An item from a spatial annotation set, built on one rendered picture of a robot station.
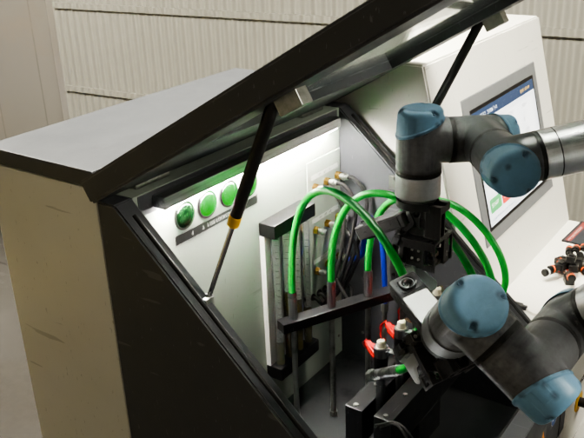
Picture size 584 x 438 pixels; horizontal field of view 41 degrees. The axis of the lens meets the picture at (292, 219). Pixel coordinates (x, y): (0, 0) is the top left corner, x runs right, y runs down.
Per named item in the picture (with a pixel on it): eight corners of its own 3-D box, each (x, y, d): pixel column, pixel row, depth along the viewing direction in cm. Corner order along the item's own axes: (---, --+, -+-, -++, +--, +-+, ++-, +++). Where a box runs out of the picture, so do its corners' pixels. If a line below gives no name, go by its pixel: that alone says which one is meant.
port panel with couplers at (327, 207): (321, 297, 174) (319, 166, 162) (309, 294, 176) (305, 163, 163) (352, 275, 183) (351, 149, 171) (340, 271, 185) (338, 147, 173)
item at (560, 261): (581, 293, 186) (584, 272, 183) (537, 282, 191) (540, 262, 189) (607, 257, 203) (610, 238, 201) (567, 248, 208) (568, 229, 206)
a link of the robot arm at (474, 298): (486, 351, 89) (432, 298, 91) (461, 370, 99) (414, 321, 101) (530, 307, 91) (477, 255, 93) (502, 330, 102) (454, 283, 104)
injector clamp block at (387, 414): (389, 486, 149) (391, 421, 143) (345, 467, 155) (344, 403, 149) (462, 396, 175) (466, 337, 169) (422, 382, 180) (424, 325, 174)
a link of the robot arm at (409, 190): (387, 175, 127) (409, 162, 133) (386, 202, 129) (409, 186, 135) (428, 183, 123) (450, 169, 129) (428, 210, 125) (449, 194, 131)
